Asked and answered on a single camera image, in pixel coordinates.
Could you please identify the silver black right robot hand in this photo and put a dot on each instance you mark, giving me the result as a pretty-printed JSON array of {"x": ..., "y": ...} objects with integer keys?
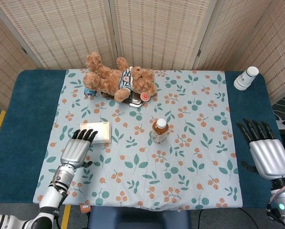
[{"x": 268, "y": 157}]

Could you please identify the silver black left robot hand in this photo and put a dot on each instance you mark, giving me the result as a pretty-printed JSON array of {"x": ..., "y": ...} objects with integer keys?
[{"x": 74, "y": 152}]

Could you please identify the white tissue pack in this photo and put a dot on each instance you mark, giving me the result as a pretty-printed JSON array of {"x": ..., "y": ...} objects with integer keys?
[{"x": 104, "y": 133}]

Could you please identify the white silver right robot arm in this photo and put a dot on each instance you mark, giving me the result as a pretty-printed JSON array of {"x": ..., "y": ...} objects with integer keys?
[{"x": 284, "y": 200}]

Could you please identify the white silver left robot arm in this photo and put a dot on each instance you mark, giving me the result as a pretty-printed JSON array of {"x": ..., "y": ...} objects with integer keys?
[{"x": 49, "y": 198}]

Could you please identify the floral tablecloth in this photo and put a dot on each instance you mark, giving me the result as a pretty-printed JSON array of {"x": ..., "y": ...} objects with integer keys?
[{"x": 142, "y": 167}]

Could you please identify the white power strip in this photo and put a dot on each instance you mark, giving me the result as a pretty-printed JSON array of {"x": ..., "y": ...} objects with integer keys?
[{"x": 282, "y": 124}]

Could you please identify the small orange tag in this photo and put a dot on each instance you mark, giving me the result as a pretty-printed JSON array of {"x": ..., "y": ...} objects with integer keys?
[{"x": 85, "y": 208}]

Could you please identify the teal table cover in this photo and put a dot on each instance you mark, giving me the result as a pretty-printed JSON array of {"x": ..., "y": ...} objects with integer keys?
[{"x": 20, "y": 133}]

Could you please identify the blue drink can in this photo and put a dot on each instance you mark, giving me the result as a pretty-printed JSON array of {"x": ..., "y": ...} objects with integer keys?
[{"x": 89, "y": 92}]

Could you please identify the metal tray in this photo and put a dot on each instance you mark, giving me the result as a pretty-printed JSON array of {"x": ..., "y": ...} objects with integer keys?
[{"x": 132, "y": 101}]

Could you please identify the brown teddy bear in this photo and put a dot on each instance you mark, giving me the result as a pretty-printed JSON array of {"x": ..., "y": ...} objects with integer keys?
[{"x": 108, "y": 77}]

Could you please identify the tea bottle with white cap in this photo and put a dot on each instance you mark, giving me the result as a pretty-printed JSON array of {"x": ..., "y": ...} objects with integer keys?
[{"x": 160, "y": 132}]

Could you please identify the dark blue chair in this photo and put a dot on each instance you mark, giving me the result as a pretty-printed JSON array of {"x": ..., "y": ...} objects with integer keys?
[{"x": 137, "y": 219}]

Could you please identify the woven folding screen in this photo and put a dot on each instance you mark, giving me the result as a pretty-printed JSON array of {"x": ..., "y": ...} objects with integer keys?
[{"x": 156, "y": 31}]

